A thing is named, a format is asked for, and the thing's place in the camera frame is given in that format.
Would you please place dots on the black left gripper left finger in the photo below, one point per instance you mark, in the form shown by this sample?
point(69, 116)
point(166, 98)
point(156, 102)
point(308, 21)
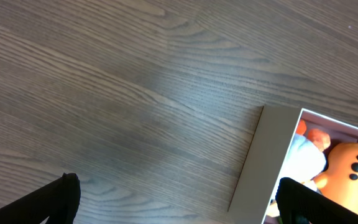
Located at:
point(56, 202)

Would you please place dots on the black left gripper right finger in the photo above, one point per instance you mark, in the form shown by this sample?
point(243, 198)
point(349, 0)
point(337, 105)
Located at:
point(298, 204)

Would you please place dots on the white and yellow chick plush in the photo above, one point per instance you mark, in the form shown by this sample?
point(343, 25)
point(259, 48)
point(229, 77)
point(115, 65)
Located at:
point(305, 158)

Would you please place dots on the orange dog figurine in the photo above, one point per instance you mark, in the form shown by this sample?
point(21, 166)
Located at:
point(339, 182)

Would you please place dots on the white box with pink inside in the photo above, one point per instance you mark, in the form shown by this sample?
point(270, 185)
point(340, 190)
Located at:
point(254, 200)

